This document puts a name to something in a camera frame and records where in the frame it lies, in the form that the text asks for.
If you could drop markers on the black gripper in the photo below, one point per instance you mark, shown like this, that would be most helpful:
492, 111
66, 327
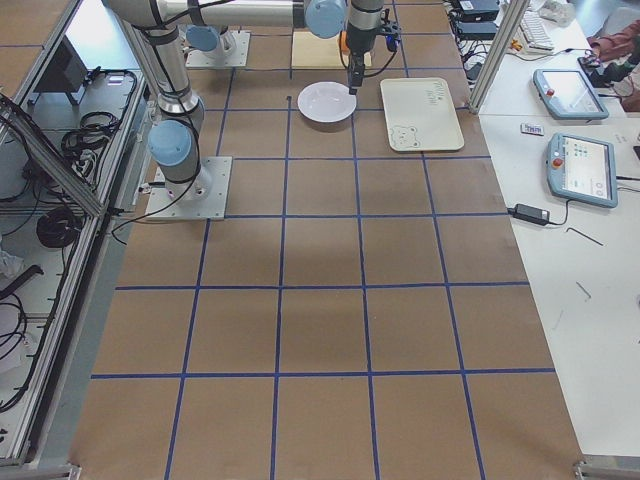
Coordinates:
358, 42

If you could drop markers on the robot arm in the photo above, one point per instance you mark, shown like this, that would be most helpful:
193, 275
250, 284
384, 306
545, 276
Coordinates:
325, 19
174, 142

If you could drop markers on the cream bear tray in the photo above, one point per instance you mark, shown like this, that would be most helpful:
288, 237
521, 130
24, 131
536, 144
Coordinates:
420, 115

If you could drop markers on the bamboo cutting board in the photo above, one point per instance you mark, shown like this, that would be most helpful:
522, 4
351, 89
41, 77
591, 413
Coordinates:
310, 52

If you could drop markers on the white round plate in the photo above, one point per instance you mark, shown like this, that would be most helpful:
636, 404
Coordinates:
326, 102

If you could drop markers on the white keyboard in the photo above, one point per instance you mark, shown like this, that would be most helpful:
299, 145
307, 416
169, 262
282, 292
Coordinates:
534, 36

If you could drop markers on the far teach pendant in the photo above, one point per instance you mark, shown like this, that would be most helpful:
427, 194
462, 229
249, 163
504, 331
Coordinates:
568, 95

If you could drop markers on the teach pendant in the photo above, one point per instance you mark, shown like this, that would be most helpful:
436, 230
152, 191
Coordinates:
568, 95
582, 169

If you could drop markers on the black power adapter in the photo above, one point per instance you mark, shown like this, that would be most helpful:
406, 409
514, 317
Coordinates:
529, 214

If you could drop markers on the near teach pendant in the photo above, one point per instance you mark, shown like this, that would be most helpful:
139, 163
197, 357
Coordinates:
582, 169

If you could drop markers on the black allen key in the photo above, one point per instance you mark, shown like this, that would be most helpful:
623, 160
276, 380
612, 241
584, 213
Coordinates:
584, 235

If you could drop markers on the black box on shelf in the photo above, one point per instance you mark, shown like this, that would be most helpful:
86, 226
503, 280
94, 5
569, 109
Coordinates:
66, 74

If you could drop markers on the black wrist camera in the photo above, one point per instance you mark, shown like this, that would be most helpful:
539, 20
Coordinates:
391, 35

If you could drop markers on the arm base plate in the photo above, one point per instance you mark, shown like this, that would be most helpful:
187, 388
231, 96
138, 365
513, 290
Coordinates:
205, 198
220, 50

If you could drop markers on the aluminium frame post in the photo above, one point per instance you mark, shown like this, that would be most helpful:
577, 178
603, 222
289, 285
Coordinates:
509, 23

